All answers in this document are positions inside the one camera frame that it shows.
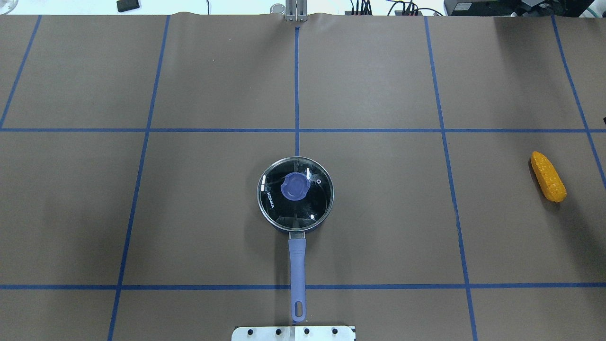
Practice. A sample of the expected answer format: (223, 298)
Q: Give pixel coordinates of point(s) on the glass pot lid blue knob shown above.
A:
(295, 194)

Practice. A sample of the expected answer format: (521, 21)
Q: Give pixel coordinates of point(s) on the yellow corn cob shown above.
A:
(548, 178)

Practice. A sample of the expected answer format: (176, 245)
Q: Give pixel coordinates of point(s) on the dark blue saucepan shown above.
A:
(297, 254)

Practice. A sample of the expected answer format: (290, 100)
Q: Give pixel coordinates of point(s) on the black monitor top right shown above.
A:
(516, 8)

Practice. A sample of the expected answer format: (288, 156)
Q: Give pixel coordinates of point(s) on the small black device on table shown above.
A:
(127, 5)

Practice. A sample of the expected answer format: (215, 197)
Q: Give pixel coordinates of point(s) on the aluminium frame post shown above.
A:
(296, 10)

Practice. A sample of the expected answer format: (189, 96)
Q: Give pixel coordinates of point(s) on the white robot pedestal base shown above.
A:
(295, 333)

